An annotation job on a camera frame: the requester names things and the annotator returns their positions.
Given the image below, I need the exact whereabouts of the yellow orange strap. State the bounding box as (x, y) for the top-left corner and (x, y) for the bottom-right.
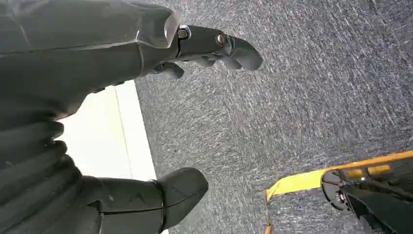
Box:
(263, 150), (413, 234)

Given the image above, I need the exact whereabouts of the pale desk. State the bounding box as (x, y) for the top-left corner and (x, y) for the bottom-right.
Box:
(55, 79), (170, 234)

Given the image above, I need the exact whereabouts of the black robot foot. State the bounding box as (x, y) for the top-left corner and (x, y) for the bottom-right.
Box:
(321, 158), (413, 234)

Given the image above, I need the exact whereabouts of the ribbed grey left arm sleeve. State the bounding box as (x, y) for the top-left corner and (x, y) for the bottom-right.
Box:
(0, 108), (101, 234)

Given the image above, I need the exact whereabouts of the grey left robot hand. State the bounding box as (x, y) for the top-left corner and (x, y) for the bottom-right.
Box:
(0, 0), (263, 234)

